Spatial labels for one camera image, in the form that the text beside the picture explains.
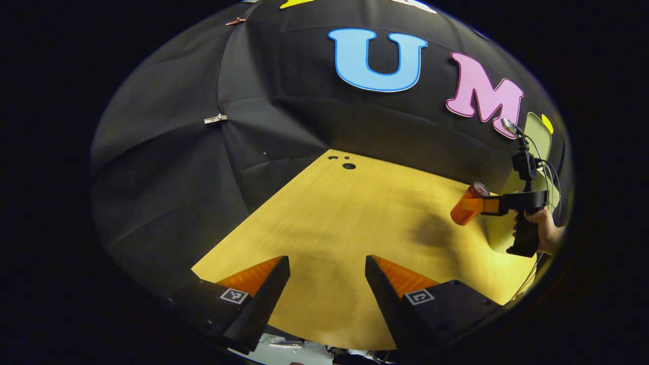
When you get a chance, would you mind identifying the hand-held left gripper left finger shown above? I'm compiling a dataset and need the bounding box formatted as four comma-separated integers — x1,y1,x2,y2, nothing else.
165,255,291,355

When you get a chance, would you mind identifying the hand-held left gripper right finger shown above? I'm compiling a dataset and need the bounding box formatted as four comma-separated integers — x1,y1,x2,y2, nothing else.
365,255,508,355

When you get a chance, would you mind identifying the orange pop can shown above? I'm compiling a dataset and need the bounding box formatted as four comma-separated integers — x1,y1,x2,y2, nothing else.
450,182,490,226

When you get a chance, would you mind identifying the pale green desktop garbage bin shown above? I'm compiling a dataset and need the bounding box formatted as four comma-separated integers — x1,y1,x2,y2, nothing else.
482,112,563,254

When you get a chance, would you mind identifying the black backdrop cloth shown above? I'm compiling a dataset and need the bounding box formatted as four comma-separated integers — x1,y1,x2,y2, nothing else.
90,0,573,305

